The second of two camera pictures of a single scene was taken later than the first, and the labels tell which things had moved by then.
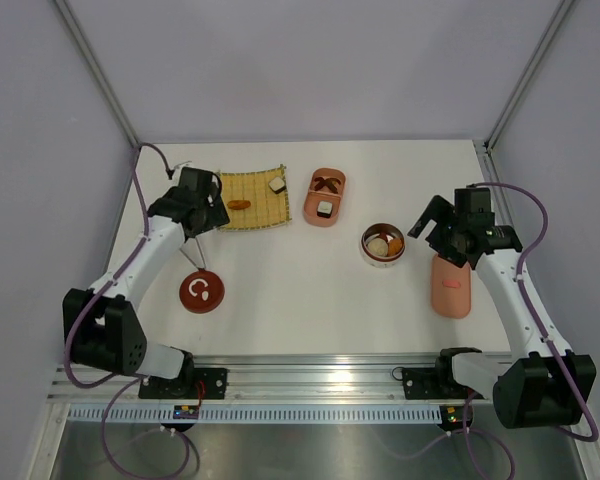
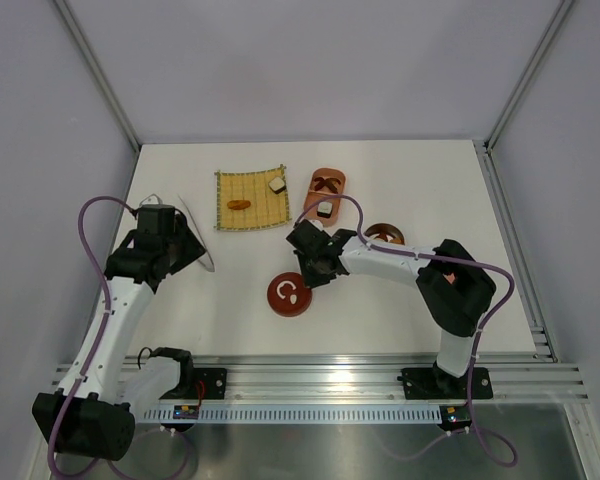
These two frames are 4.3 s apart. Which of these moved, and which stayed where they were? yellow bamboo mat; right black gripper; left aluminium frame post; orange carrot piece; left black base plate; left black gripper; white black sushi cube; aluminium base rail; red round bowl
Moved: right black gripper; red round bowl; left black gripper
Stayed: white black sushi cube; yellow bamboo mat; left aluminium frame post; left black base plate; aluminium base rail; orange carrot piece
